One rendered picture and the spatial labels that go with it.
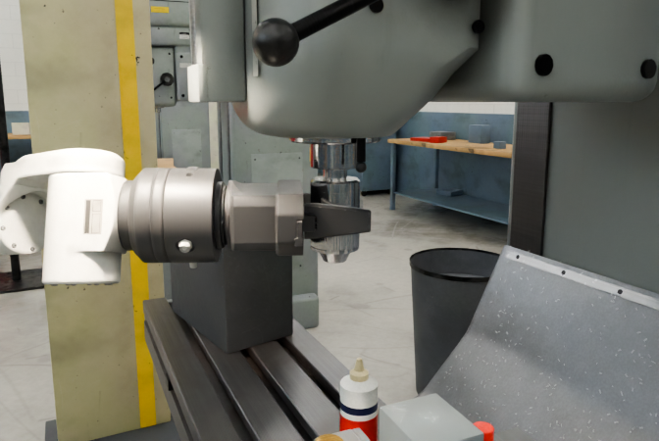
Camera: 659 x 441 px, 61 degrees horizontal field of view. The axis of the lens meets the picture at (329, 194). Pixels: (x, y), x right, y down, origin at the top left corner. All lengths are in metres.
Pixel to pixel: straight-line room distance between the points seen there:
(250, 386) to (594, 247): 0.48
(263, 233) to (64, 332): 1.90
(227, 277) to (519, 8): 0.55
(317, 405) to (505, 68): 0.47
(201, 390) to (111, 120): 1.53
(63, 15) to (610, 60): 1.90
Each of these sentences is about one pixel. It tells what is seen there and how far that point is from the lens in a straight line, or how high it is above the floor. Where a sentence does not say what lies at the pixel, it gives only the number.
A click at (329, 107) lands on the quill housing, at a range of 0.43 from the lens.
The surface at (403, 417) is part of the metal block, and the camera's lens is 0.44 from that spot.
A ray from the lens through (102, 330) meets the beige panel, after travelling 2.35.
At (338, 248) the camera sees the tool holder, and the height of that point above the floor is 1.21.
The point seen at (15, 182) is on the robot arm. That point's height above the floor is 1.27.
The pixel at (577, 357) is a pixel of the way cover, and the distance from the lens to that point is 0.77.
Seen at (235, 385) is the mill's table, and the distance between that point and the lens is 0.79.
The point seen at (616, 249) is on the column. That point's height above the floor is 1.16.
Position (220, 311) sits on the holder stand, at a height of 1.03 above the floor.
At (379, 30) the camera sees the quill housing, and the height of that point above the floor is 1.39.
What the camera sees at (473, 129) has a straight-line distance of 6.38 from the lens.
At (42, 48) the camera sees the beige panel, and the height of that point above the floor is 1.52.
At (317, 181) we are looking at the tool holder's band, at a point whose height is 1.27.
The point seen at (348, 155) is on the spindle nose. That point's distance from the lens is 0.50.
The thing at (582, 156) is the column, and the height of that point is 1.27.
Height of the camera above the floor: 1.34
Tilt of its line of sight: 10 degrees down
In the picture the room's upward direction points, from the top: straight up
